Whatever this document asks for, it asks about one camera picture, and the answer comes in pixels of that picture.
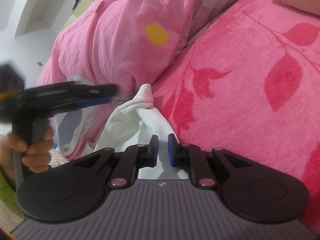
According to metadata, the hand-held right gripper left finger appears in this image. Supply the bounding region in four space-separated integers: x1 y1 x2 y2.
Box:
67 135 158 188

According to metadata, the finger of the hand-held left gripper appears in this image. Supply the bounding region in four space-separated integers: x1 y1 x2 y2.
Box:
82 84 122 107

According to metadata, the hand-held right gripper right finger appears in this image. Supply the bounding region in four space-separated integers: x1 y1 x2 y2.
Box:
168 134 253 189

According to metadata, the white shirt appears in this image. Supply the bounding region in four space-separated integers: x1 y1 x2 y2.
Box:
94 83 181 180

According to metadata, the pile of unfolded clothes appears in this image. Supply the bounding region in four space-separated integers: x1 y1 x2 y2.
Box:
48 149 71 168

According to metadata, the person's left hand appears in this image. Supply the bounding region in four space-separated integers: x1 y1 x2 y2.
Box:
0 129 54 173

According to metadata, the pink floral quilt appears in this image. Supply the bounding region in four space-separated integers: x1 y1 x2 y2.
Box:
36 0 252 157

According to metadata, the pink flower print blanket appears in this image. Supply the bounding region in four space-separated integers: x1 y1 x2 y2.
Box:
149 0 320 233

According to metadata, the light green wardrobe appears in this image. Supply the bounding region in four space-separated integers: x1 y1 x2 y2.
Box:
62 0 101 32

